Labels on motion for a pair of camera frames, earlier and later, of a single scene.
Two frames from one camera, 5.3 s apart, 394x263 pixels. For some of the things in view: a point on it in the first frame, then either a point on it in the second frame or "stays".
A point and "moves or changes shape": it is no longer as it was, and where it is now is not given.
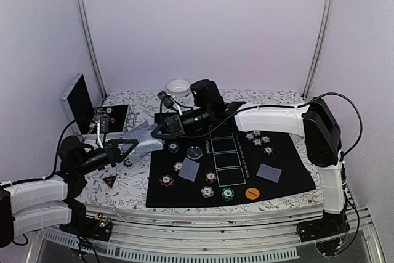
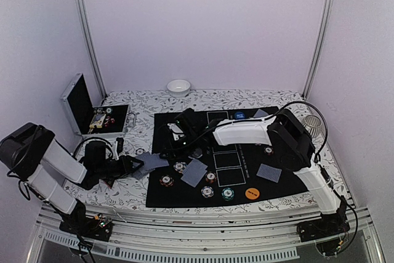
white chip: (207, 191) stays
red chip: (268, 150) stays
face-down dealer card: (189, 169) moves or changes shape
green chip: (228, 194) stays
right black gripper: (175, 124) to (171, 149)
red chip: (210, 177) stays
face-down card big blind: (269, 173) stays
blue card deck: (147, 142) to (151, 162)
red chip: (166, 180) stays
